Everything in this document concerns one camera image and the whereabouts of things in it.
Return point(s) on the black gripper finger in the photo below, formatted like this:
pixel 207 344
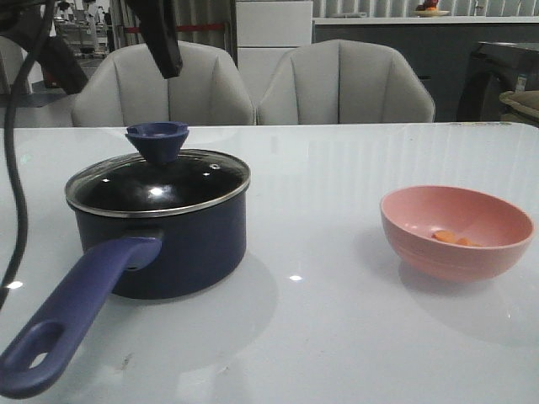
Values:
pixel 58 59
pixel 157 23

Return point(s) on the glass lid with blue knob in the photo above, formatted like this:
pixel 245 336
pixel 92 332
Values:
pixel 162 178

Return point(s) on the orange ham slices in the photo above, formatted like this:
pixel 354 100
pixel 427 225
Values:
pixel 450 237

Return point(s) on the pink plastic bowl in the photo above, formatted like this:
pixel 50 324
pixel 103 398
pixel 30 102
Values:
pixel 411 215

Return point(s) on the grey pleated curtain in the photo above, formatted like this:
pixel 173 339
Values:
pixel 185 13

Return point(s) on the left grey upholstered chair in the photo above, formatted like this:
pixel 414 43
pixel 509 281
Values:
pixel 127 89

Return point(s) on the grey upholstered chair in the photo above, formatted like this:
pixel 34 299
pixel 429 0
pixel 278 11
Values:
pixel 127 89
pixel 344 82

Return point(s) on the red stanchion belt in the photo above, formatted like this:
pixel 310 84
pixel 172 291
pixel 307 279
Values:
pixel 184 28

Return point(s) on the white refrigerator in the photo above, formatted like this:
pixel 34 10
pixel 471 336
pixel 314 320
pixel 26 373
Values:
pixel 266 30

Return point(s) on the right grey upholstered chair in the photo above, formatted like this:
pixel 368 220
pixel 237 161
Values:
pixel 344 82

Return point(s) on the dark blue saucepan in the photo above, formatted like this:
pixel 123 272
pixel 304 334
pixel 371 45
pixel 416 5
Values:
pixel 139 258

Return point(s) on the fruit plate on counter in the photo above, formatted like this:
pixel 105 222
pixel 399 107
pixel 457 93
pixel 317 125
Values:
pixel 429 9

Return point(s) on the dark grey counter cabinet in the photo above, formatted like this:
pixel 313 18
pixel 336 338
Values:
pixel 436 48

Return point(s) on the beige cushion stack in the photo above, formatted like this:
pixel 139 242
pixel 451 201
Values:
pixel 520 107

